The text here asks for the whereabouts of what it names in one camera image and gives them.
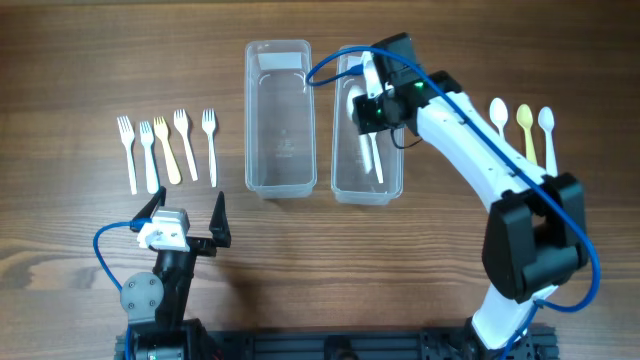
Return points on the clear plastic container left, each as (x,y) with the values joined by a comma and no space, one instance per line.
(280,132)

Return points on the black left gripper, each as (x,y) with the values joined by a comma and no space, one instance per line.
(218,226)

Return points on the clear plastic container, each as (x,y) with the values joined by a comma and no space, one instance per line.
(280,132)
(349,183)

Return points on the clear plastic container right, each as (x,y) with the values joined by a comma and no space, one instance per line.
(349,183)

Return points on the yellow plastic spoon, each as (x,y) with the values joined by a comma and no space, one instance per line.
(524,118)

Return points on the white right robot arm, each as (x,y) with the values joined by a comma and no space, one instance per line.
(536,252)

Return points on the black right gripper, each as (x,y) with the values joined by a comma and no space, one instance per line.
(365,121)

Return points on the white plastic fork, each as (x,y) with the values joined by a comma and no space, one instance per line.
(127,137)
(209,127)
(182,124)
(147,140)

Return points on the white plastic spoon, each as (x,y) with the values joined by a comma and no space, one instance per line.
(498,114)
(376,157)
(354,92)
(546,122)

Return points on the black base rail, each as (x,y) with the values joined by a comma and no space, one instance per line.
(539,343)

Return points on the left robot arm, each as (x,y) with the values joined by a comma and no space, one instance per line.
(155,301)

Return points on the yellow plastic fork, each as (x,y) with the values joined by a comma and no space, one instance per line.
(161,130)

